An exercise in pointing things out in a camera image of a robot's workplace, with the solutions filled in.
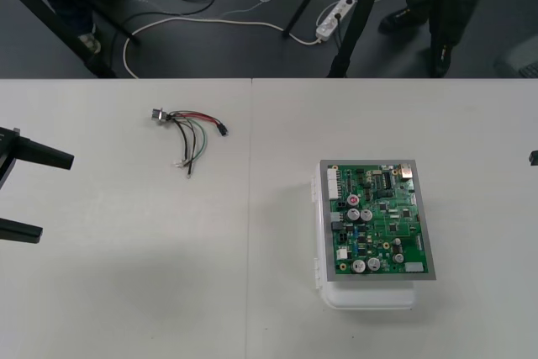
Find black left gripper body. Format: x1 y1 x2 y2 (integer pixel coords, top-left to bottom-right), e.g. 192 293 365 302
0 125 23 190

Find white power cable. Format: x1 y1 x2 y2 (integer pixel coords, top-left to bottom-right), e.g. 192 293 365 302
123 15 321 79

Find white power strip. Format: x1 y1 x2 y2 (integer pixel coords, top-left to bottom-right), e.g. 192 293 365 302
315 0 357 44

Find green circuit board grey frame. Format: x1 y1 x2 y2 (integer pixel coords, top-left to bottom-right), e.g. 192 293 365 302
319 159 437 283

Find milky plastic box with lid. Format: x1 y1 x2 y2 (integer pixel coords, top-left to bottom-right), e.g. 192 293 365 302
309 167 418 312

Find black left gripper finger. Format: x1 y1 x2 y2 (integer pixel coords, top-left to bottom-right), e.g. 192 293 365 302
0 216 45 245
16 135 76 172

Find red black green cable bundle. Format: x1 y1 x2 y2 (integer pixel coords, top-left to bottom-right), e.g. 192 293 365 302
150 107 230 179

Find dark grey box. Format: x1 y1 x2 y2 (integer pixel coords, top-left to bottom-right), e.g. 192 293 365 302
492 37 538 79

